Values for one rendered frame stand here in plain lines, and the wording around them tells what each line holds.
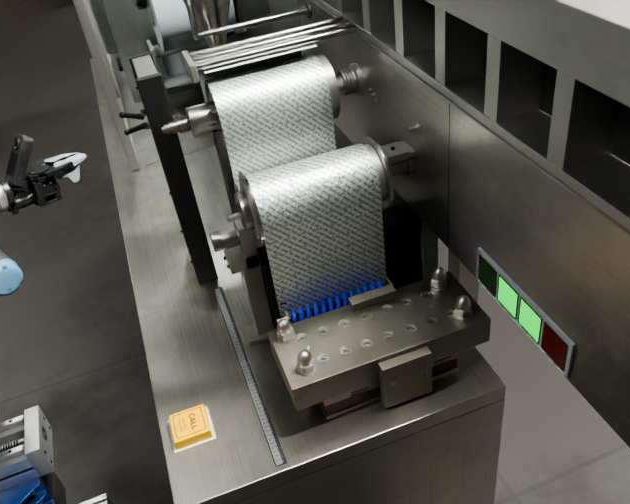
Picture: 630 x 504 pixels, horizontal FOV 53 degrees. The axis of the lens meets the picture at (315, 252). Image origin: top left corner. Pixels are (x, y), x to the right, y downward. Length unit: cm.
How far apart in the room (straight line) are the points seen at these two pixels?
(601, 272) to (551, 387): 168
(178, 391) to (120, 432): 122
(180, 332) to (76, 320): 166
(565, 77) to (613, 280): 25
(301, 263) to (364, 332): 18
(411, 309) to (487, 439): 34
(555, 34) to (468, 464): 94
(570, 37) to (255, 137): 72
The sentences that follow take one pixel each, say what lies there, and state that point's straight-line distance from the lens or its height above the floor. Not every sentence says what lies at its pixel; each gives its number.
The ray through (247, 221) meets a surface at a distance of 116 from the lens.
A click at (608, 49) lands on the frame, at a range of 76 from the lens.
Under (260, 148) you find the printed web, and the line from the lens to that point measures 135.
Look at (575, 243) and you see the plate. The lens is 87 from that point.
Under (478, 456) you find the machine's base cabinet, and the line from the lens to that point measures 146.
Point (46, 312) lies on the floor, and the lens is 326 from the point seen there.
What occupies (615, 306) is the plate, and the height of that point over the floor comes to 133.
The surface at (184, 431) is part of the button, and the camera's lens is 128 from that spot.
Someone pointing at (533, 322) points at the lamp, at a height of 119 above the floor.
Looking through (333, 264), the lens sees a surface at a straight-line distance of 125.
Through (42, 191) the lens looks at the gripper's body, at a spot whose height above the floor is 120.
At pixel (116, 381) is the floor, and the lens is 276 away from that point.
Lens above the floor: 190
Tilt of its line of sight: 38 degrees down
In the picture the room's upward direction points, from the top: 9 degrees counter-clockwise
